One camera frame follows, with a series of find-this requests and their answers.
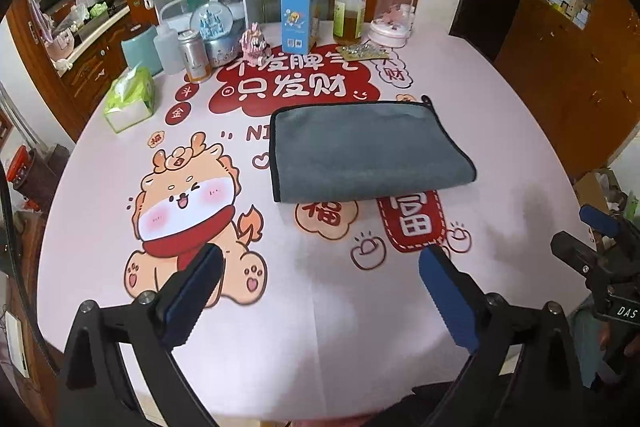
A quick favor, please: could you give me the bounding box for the purple and grey towel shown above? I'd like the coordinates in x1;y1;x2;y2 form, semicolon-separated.
269;95;477;204

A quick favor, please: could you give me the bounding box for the pink cartoon tablecloth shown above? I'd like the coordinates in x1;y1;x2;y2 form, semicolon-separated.
37;25;591;419

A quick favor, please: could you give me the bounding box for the dark wooden shelf unit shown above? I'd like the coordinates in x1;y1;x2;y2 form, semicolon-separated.
450;0;639;179

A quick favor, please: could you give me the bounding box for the red object on floor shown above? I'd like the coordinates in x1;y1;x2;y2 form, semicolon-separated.
6;145;34;193

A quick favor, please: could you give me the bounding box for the green tissue pack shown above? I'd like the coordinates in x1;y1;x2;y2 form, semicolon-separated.
103;63;155;133

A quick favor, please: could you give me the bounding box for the glass dome pink ornament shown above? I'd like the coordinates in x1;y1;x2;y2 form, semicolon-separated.
368;0;414;49

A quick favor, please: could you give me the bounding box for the bottle with yellow liquid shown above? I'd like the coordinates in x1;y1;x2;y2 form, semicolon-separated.
333;0;367;46

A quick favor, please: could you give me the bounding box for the silver metal can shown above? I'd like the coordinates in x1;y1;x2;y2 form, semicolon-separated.
178;29;212;82

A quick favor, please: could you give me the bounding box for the teal cylindrical container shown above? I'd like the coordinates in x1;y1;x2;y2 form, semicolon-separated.
120;26;163;76

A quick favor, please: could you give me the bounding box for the white translucent plastic bottle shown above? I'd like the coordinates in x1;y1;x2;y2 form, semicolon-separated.
153;22;183;75

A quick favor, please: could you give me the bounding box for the wooden cabinet with shelves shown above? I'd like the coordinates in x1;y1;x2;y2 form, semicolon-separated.
4;0;162;143

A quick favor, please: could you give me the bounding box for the pink toy figure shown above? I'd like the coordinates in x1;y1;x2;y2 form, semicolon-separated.
240;23;271;66

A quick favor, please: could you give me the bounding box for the blue carton box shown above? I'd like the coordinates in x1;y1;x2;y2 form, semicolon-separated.
280;0;320;54

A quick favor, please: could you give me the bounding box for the snow globe with castle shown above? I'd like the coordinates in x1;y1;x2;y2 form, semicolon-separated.
190;1;241;68

